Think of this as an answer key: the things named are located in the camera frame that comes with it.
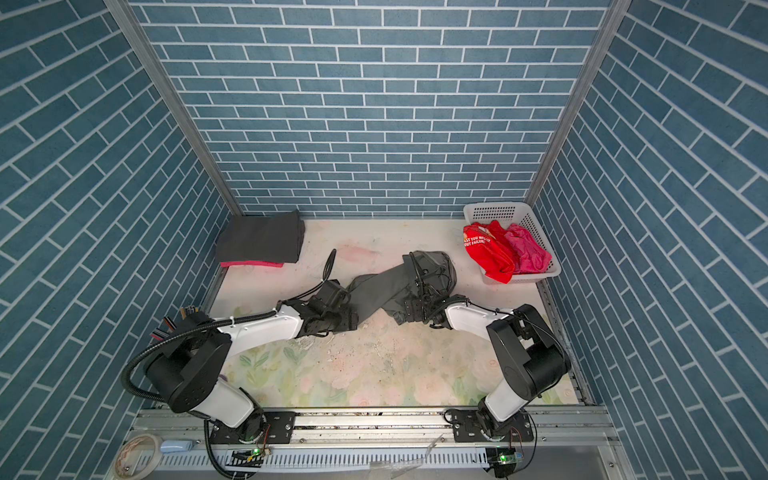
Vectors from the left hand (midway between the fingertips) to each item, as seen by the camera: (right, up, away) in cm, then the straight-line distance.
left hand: (350, 319), depth 91 cm
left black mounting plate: (-17, -19, -23) cm, 35 cm away
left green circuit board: (-23, -29, -20) cm, 41 cm away
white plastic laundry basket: (+62, +36, +24) cm, 75 cm away
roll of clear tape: (-48, -28, -20) cm, 59 cm away
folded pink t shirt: (-35, +17, +14) cm, 41 cm away
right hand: (+21, +5, +4) cm, 22 cm away
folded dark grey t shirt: (-33, +26, +17) cm, 45 cm away
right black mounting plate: (+33, -22, -17) cm, 43 cm away
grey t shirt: (+15, +8, +7) cm, 18 cm away
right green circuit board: (+40, -28, -21) cm, 53 cm away
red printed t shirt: (+44, +23, +1) cm, 49 cm away
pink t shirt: (+59, +19, +7) cm, 62 cm away
